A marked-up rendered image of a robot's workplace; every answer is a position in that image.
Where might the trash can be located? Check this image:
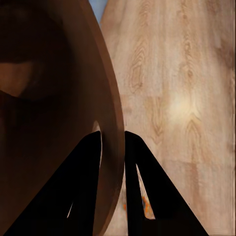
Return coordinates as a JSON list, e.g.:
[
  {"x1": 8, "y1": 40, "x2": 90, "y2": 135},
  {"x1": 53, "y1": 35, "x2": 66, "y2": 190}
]
[{"x1": 0, "y1": 0, "x2": 125, "y2": 236}]

